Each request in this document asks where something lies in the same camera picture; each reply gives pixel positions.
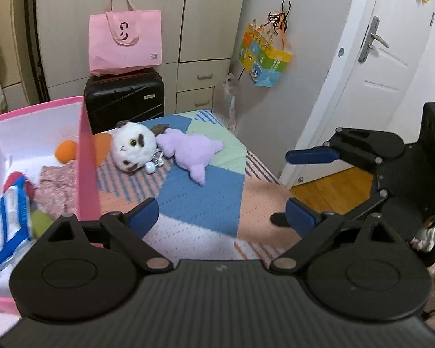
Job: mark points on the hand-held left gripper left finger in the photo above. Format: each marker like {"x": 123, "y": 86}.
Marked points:
{"x": 145, "y": 214}

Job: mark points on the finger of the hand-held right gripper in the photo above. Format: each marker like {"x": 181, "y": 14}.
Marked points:
{"x": 311, "y": 155}
{"x": 369, "y": 205}

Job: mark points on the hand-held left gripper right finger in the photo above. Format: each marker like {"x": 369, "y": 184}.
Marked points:
{"x": 300, "y": 218}

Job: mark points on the pink cardboard box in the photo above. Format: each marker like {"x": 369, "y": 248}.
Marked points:
{"x": 89, "y": 174}

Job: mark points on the floral pink cloth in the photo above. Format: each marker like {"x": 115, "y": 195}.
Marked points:
{"x": 56, "y": 188}

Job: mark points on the orange ball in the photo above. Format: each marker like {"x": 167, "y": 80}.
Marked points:
{"x": 66, "y": 151}

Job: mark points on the blue wipes packet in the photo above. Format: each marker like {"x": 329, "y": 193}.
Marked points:
{"x": 12, "y": 221}

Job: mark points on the patchwork blanket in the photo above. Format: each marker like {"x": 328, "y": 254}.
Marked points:
{"x": 203, "y": 195}

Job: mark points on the white round plush toy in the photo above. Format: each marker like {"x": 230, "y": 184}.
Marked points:
{"x": 132, "y": 148}

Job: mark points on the purple plush toy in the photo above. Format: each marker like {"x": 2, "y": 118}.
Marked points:
{"x": 192, "y": 150}

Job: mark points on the white door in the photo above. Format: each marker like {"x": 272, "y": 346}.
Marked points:
{"x": 391, "y": 90}

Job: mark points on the clear plastic bag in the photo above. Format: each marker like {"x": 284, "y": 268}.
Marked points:
{"x": 230, "y": 98}

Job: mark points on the colourful paper gift bag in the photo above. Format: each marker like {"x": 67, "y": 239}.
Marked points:
{"x": 264, "y": 60}

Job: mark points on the black suitcase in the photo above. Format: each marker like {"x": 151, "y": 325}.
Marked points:
{"x": 125, "y": 98}

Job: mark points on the pink tote bag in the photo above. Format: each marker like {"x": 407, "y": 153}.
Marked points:
{"x": 125, "y": 43}

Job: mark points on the beige wardrobe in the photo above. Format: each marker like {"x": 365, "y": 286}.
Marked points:
{"x": 210, "y": 14}

